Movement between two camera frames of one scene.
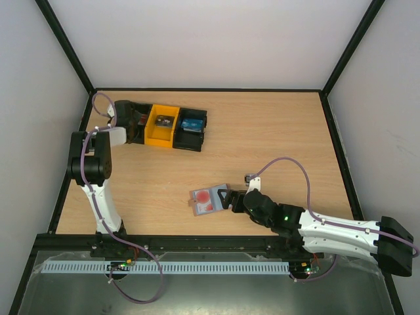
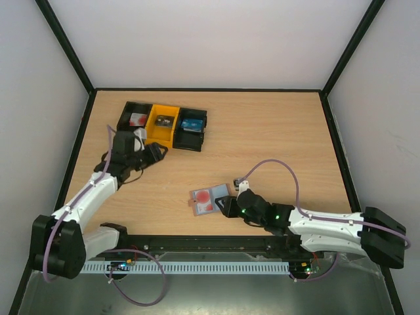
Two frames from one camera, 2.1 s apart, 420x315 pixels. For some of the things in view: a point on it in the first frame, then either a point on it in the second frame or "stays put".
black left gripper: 137,115 -> 155,151
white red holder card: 142,119 stays put
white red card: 208,200 stays put
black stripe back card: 165,121 stays put
